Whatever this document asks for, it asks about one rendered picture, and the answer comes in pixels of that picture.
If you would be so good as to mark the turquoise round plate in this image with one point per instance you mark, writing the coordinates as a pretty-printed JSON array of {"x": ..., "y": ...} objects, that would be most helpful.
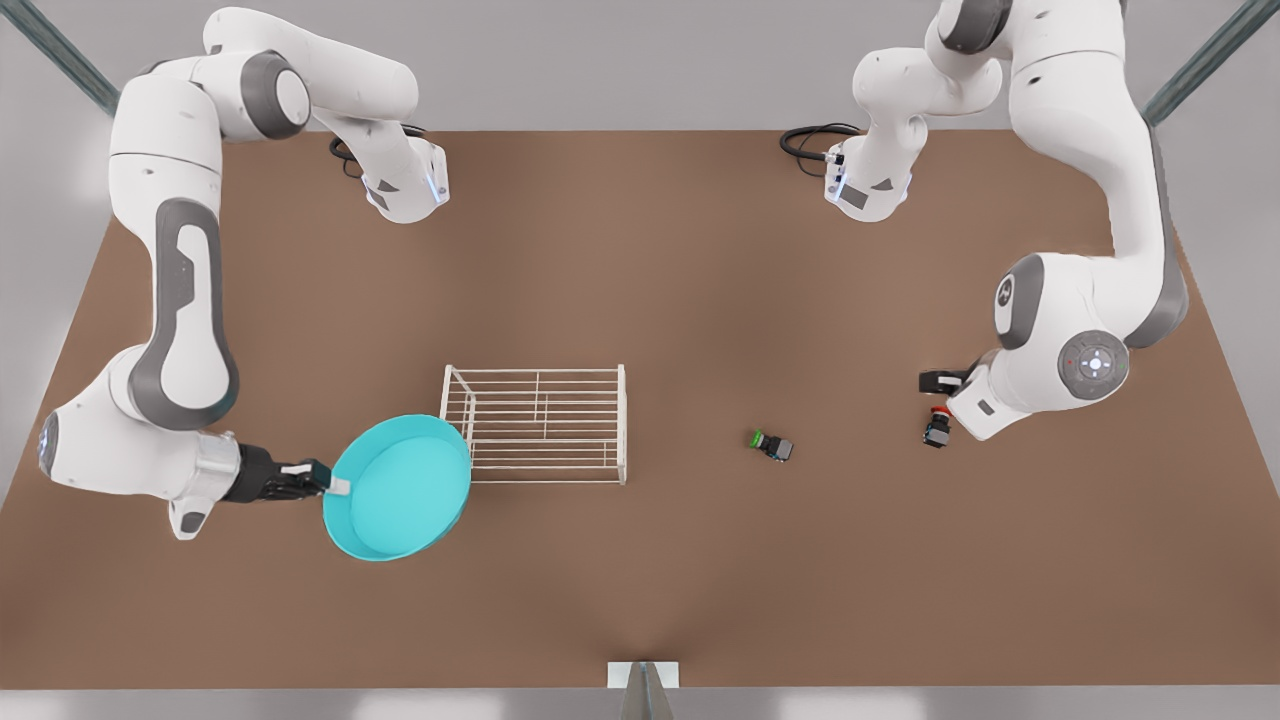
[{"x": 398, "y": 488}]

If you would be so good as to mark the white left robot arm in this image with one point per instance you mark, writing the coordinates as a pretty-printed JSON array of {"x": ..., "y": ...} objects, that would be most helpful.
[{"x": 1090, "y": 290}]

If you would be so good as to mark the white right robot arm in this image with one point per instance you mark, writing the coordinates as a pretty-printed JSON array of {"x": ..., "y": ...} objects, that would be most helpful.
[{"x": 180, "y": 290}]

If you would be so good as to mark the red button switch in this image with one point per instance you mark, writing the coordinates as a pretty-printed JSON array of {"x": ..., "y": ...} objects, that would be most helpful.
[{"x": 937, "y": 428}]

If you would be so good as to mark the green button switch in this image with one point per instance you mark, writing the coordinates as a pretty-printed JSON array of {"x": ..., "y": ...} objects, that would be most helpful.
[{"x": 772, "y": 444}]

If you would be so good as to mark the silver frame post with foot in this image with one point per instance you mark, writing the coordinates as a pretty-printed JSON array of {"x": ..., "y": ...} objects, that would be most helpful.
[{"x": 643, "y": 690}]

